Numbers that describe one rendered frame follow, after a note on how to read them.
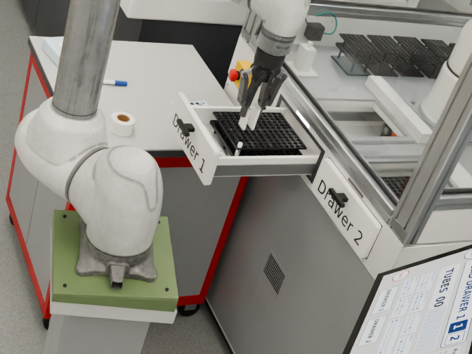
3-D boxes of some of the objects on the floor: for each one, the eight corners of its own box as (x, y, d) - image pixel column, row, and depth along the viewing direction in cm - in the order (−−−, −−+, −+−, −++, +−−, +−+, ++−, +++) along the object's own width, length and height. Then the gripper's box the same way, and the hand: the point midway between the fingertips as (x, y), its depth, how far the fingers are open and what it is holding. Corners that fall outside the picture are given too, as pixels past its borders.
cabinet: (284, 484, 264) (382, 291, 220) (170, 253, 335) (226, 72, 291) (517, 433, 309) (636, 265, 265) (372, 239, 380) (448, 81, 336)
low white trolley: (37, 341, 281) (79, 149, 240) (-2, 216, 324) (29, 35, 282) (201, 324, 309) (264, 148, 267) (145, 210, 352) (192, 44, 310)
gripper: (252, 55, 214) (225, 135, 227) (304, 57, 221) (276, 135, 234) (239, 40, 220) (215, 119, 233) (291, 43, 227) (264, 119, 240)
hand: (249, 116), depth 232 cm, fingers closed
